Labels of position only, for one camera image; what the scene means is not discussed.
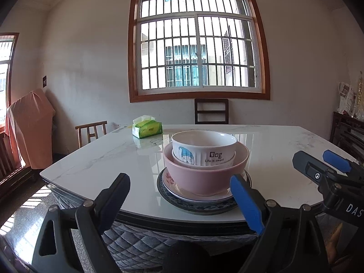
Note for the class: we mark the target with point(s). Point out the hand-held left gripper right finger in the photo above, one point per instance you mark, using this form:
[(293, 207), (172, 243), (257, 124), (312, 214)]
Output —
[(246, 202)]

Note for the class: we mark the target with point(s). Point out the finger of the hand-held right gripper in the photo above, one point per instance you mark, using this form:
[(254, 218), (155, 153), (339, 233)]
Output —
[(304, 162), (337, 159)]

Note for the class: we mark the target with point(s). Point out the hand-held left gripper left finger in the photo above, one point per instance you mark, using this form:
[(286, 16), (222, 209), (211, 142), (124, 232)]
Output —
[(112, 199)]

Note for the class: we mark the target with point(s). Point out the large blue patterned plate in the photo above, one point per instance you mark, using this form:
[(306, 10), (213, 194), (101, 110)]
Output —
[(199, 208)]

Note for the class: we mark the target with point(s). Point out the pink bowl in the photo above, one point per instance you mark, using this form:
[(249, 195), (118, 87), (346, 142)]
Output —
[(202, 180)]

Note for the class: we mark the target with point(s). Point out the white floral plate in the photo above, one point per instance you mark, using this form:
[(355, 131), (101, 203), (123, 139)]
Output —
[(170, 186)]

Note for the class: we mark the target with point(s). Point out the white bowl with cartoon print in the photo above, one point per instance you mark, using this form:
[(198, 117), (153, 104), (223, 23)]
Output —
[(204, 149)]

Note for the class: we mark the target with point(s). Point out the white ribbed bowl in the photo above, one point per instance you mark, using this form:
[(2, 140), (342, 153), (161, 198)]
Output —
[(184, 164)]

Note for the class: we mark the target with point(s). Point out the dark wooden cabinet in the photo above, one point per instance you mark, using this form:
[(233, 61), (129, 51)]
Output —
[(345, 133)]

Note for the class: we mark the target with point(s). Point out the grey quilted table skirt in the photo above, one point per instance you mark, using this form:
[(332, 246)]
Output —
[(142, 244)]

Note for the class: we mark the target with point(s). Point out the folded newspaper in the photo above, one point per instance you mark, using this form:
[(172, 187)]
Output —
[(345, 96)]

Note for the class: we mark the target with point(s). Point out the light wooden chair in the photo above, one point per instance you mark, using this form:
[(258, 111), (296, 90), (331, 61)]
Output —
[(91, 125)]

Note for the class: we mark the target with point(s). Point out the green tissue pack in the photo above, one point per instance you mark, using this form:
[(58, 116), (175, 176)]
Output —
[(148, 129)]

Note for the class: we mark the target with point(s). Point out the person's black trouser leg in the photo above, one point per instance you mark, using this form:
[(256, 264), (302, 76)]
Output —
[(186, 257)]

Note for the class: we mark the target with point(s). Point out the dark wooden chair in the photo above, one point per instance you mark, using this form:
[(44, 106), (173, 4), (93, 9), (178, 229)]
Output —
[(212, 102)]

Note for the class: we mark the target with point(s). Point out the dark wall plate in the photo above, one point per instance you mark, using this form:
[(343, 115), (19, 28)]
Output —
[(44, 81)]

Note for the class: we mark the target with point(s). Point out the barred window with wooden frame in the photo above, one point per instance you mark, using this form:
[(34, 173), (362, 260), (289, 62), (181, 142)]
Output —
[(133, 48)]

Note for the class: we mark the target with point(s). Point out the side window with wooden frame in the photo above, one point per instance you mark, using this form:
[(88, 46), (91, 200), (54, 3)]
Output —
[(5, 62)]

